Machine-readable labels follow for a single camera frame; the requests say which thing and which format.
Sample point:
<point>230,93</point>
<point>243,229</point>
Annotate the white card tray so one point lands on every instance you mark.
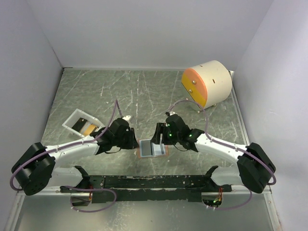
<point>72,119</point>

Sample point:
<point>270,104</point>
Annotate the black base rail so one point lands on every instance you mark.
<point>146,188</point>

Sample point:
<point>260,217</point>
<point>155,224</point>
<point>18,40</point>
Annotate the cards stack in tray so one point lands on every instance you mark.
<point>84,127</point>

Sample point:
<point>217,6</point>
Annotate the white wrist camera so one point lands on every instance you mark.
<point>127,118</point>
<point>170,113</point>

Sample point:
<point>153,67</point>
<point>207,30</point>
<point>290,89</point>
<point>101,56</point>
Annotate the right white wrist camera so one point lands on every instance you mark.
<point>170,113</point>

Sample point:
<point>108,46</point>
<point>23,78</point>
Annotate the brown leather card holder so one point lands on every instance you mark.
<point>159,150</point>

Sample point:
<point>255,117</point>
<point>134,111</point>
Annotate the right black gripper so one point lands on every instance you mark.
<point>161,128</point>

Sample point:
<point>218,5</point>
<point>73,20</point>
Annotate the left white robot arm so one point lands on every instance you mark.
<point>40,166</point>

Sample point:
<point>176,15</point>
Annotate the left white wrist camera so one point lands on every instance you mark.
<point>127,118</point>

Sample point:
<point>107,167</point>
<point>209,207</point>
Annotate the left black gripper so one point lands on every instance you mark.
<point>132,143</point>

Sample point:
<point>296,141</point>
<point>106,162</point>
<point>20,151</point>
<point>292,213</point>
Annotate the cream round drawer cabinet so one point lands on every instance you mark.
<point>207,84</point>

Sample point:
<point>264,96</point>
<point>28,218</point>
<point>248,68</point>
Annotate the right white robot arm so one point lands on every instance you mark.
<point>253,168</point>

